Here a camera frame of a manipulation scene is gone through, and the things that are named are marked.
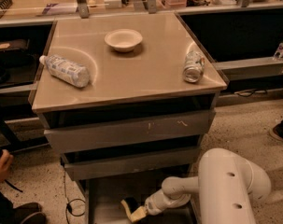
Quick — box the green yellow sponge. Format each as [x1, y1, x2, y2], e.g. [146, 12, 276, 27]
[120, 197, 139, 217]

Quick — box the grey open bottom drawer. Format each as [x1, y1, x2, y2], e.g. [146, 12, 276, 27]
[86, 165, 199, 224]

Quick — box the grey middle drawer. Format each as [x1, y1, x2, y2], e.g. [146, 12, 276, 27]
[64, 147, 200, 180]

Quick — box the purple white paper packet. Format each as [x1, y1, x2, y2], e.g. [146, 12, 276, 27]
[42, 3, 78, 16]

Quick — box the grey top drawer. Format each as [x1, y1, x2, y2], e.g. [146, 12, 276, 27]
[45, 109, 216, 154]

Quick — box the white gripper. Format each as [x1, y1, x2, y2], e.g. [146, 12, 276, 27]
[129, 194, 163, 223]

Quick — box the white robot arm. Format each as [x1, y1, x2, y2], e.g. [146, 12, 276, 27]
[121, 148, 271, 224]

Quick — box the grey metal drawer cabinet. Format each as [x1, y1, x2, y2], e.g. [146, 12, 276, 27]
[32, 13, 226, 224]

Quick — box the white paper bowl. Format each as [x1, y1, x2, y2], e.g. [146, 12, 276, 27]
[105, 29, 143, 52]

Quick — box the person hand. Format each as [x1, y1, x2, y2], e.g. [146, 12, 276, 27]
[0, 149, 13, 183]

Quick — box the black cable on floor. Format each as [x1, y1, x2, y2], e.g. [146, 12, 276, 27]
[62, 168, 86, 224]

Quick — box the clear plastic water bottle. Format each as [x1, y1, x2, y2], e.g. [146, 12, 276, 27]
[39, 55, 90, 88]

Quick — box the dark shoe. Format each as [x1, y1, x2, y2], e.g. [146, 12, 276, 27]
[1, 203, 47, 224]

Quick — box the silver drink can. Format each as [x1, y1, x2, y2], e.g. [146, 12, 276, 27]
[182, 50, 205, 83]

